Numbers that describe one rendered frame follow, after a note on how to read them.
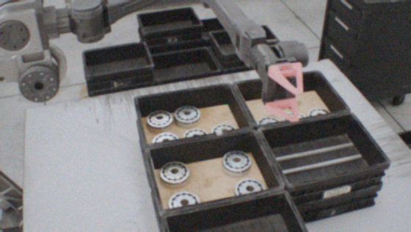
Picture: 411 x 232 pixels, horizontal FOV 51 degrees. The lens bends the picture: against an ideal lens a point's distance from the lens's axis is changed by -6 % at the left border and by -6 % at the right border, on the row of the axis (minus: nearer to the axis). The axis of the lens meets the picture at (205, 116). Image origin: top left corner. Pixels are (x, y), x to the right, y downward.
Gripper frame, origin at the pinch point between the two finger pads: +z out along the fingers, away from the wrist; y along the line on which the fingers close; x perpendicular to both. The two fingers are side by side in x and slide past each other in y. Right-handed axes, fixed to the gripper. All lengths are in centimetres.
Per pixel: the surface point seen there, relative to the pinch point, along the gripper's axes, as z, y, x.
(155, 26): -225, 94, -7
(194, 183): -44, 62, 10
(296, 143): -53, 62, -32
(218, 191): -38, 62, 3
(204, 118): -77, 62, -3
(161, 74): -181, 105, -2
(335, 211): -25, 71, -37
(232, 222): -23, 62, 3
